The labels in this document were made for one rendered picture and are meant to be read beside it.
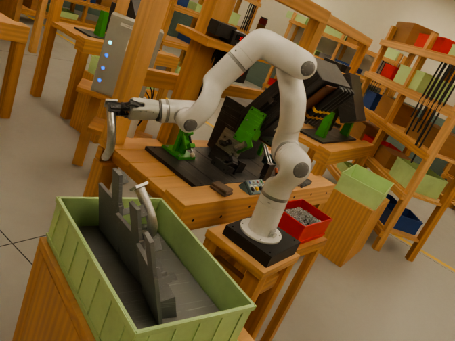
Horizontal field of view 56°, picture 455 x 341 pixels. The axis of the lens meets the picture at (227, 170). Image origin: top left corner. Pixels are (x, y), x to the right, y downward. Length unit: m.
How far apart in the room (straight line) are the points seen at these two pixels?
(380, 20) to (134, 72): 9.94
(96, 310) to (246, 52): 0.94
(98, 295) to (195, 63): 1.48
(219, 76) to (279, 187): 0.52
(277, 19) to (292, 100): 11.17
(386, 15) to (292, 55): 10.21
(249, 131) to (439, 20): 9.33
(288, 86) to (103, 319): 1.01
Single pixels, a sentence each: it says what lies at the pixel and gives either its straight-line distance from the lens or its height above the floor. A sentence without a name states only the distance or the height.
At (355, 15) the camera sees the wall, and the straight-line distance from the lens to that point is 11.94.
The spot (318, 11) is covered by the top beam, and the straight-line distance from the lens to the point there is 3.13.
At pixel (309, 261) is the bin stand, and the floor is 0.65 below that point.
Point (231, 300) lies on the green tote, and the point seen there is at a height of 0.91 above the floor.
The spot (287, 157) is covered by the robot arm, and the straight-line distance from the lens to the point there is 1.68.
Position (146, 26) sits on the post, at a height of 1.50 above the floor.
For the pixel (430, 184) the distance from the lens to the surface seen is 4.99.
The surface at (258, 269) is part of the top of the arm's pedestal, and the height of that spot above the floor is 0.85.
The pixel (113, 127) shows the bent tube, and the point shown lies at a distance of 1.50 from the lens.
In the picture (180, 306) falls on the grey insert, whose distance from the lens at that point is 1.41.
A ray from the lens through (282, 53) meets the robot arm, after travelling 1.55.
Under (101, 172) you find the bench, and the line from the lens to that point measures 2.34.
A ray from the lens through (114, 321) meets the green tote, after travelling 1.21.
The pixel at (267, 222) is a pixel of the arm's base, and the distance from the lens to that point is 1.82.
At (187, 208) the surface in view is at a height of 0.88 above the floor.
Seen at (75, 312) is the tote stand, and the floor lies 0.79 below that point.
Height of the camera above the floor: 1.72
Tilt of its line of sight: 19 degrees down
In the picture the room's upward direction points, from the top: 23 degrees clockwise
